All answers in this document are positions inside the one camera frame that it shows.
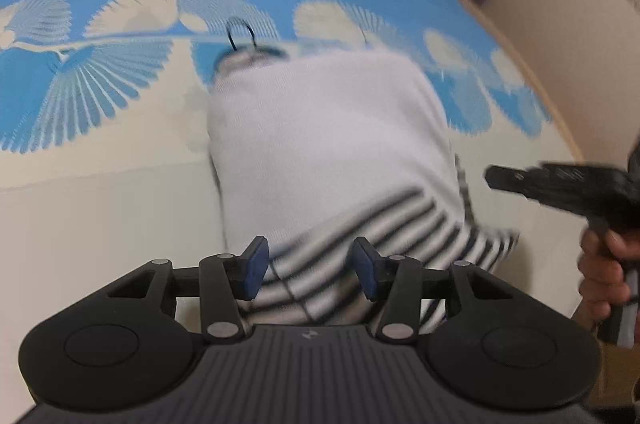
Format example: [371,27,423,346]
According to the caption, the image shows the striped white knit garment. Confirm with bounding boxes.
[207,46,518,326]

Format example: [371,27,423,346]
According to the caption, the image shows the blue white patterned bedsheet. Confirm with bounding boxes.
[1,0,575,423]

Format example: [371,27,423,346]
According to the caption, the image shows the right hand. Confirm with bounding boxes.
[574,229,639,328]

